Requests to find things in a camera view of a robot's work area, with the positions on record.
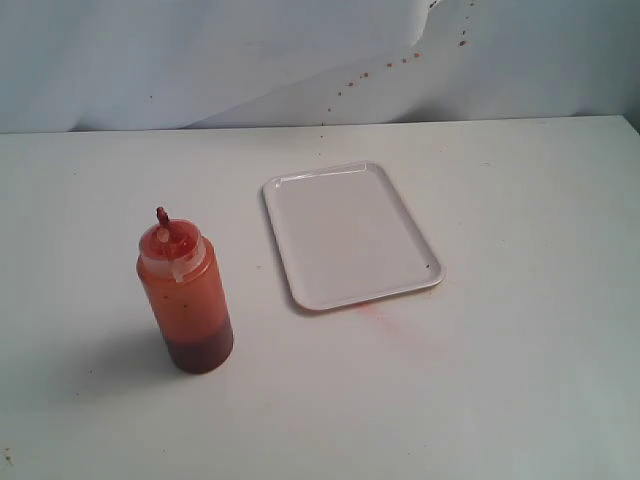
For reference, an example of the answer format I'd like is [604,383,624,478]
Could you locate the white rectangular plastic tray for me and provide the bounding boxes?
[262,162,445,312]

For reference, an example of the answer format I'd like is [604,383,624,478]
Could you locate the red sauce squeeze bottle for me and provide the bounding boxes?
[136,207,234,374]

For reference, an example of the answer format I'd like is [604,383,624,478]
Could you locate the white paper backdrop sheet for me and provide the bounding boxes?
[1,1,639,133]

